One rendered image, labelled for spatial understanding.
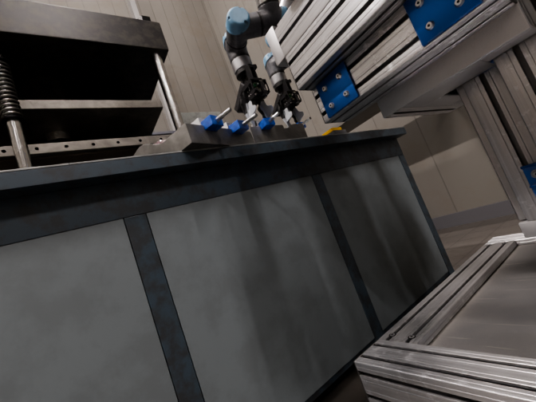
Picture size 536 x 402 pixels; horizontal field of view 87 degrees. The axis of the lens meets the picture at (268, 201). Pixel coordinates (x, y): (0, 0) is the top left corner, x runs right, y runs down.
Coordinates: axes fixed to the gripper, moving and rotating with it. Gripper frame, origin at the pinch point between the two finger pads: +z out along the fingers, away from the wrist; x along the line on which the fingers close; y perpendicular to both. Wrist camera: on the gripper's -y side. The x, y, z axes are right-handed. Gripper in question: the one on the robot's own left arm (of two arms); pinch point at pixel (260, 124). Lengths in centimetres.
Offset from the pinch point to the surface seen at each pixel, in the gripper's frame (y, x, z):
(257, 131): 2.1, -4.3, 3.5
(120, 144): -79, -29, -34
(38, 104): -82, -60, -61
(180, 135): 10.4, -35.6, 7.0
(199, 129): 12.1, -31.0, 6.6
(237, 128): 10.3, -17.9, 6.0
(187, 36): -299, 176, -328
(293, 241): 3.9, -7.9, 43.0
